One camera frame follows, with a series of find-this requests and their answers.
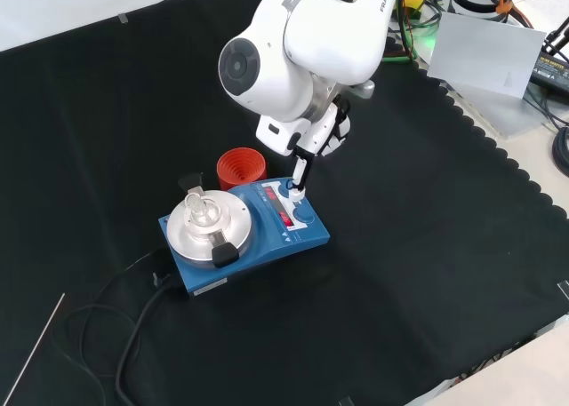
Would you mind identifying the black power adapter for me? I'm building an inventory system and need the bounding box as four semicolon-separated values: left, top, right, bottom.
527;52;569;92

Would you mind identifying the yellow stop button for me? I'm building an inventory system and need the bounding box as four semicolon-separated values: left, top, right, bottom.
401;0;427;20

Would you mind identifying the grey metal base plate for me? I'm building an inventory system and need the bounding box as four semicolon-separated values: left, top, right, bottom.
446;84;559;139

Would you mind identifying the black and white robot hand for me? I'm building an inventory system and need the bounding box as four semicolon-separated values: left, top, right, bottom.
255;94;353;201

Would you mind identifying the coiled black cable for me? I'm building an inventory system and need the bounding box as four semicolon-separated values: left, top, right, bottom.
552;127;569;177

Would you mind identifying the thin glass rod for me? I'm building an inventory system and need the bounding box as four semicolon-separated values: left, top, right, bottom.
6;292;67;401

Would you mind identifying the black tripod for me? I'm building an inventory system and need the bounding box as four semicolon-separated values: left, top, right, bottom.
542;17;569;64

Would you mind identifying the clear round-bottom glass flask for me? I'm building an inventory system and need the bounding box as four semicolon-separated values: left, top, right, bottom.
184;191;221;230

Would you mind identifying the thin black cable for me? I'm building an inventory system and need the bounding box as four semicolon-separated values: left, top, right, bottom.
49;248;156;402

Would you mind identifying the black bench cloth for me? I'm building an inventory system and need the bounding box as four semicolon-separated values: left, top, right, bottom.
0;0;569;406

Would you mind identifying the thick black power cable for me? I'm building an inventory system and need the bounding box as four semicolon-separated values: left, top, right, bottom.
114;270;190;402

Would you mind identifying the red ribbed plastic cup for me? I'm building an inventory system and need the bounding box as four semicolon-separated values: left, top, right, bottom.
216;147;269;192

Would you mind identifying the heater with blue base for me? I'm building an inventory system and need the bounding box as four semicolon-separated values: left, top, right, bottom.
158;172;332;299

